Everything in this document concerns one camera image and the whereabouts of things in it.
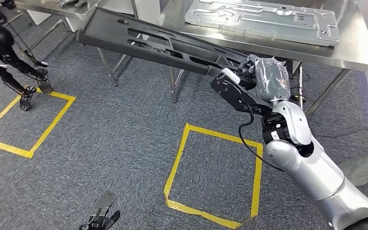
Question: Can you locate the dark left robot hand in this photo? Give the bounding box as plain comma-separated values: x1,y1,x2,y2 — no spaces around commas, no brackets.
78,210,121,230

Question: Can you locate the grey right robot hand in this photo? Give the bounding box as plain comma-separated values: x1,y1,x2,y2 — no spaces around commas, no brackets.
237,54,291,103

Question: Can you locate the long black plastic part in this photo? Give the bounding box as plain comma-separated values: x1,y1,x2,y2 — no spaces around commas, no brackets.
76,7,255,77

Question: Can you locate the stainless steel workbench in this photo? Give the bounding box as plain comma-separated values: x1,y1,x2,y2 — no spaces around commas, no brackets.
154,0,368,117

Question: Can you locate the stamped sheet metal panel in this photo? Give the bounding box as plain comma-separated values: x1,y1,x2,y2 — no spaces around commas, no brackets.
184,0,341,47

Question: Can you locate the yellow tape square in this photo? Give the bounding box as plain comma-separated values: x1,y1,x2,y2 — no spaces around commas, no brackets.
164,124,264,230
0,90,76,159

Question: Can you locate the person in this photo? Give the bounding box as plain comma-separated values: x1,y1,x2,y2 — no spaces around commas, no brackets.
339,147,368,187

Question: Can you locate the white panel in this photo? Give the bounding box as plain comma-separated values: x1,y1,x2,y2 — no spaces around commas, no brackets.
136,0,161,23

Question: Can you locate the black floor cable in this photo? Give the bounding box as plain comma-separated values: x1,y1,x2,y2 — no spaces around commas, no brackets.
290,84,368,140

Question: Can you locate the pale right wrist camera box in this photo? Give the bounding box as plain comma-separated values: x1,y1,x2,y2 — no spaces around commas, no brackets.
222,67,242,84

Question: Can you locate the black right wrist camera bracket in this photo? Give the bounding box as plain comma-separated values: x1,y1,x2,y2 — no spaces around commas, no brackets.
210,71,274,115

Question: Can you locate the steel frame table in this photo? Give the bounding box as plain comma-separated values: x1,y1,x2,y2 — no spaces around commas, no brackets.
14,0,140,87

